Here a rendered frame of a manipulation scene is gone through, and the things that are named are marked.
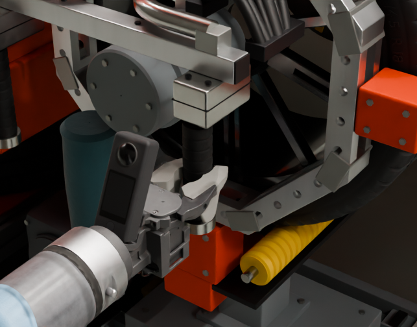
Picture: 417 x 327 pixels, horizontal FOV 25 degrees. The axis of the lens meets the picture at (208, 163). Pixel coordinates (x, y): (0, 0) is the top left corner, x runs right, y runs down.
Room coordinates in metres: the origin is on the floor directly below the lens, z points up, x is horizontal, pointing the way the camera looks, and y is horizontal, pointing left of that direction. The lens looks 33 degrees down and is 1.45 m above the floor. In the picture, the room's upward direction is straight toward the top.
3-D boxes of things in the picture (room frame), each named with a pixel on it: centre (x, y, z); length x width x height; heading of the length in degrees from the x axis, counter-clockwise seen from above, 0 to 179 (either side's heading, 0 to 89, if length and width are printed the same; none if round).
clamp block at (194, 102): (0.97, -0.01, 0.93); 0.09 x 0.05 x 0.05; 144
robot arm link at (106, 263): (0.78, 0.13, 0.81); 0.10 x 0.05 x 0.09; 54
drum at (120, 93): (1.18, 0.05, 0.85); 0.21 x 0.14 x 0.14; 144
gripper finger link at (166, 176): (0.95, 0.04, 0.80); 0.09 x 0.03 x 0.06; 152
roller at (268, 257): (1.25, -0.14, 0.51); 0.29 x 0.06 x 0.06; 144
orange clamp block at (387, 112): (1.06, -0.25, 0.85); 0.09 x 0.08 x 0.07; 54
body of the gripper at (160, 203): (0.85, 0.08, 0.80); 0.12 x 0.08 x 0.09; 144
